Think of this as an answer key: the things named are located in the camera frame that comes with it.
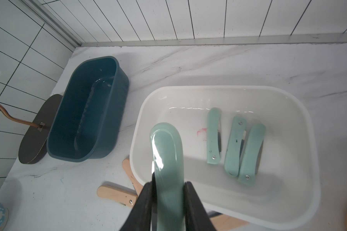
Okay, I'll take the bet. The white storage box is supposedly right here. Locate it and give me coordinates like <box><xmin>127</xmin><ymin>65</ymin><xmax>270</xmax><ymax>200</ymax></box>
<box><xmin>130</xmin><ymin>86</ymin><xmax>321</xmax><ymax>230</ymax></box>

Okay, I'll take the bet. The black oval rack base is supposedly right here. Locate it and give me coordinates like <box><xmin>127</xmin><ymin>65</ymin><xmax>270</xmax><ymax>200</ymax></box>
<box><xmin>18</xmin><ymin>94</ymin><xmax>62</xmax><ymax>164</ymax></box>

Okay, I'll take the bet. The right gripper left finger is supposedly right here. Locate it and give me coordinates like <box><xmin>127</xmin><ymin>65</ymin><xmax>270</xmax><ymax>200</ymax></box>
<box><xmin>120</xmin><ymin>182</ymin><xmax>153</xmax><ymax>231</ymax></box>

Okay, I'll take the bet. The dark teal storage box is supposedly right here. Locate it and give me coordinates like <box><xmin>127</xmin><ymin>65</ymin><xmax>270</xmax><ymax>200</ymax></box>
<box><xmin>47</xmin><ymin>56</ymin><xmax>129</xmax><ymax>162</ymax></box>

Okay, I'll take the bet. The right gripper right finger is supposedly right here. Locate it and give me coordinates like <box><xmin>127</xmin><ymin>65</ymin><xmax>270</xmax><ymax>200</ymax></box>
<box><xmin>184</xmin><ymin>182</ymin><xmax>216</xmax><ymax>231</ymax></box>

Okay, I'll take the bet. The pink knife upper left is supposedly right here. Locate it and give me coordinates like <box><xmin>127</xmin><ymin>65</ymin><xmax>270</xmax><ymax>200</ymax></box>
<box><xmin>122</xmin><ymin>158</ymin><xmax>143</xmax><ymax>196</ymax></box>

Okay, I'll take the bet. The mint knife vertical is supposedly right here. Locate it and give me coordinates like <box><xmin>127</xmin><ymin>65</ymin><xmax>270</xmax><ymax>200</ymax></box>
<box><xmin>150</xmin><ymin>122</ymin><xmax>185</xmax><ymax>231</ymax></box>

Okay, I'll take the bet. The mint knife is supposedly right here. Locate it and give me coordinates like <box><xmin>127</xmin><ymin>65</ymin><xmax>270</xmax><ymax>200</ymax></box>
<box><xmin>224</xmin><ymin>115</ymin><xmax>247</xmax><ymax>177</ymax></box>
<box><xmin>206</xmin><ymin>107</ymin><xmax>221</xmax><ymax>165</ymax></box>
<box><xmin>238</xmin><ymin>123</ymin><xmax>266</xmax><ymax>185</ymax></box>

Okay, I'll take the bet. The pink knife lower left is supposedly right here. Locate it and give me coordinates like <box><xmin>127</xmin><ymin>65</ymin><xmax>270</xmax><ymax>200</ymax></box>
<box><xmin>96</xmin><ymin>185</ymin><xmax>138</xmax><ymax>208</ymax></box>

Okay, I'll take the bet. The metal scroll glass rack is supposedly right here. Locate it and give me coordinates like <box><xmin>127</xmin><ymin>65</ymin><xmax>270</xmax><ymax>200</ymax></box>
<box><xmin>0</xmin><ymin>98</ymin><xmax>45</xmax><ymax>129</ymax></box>

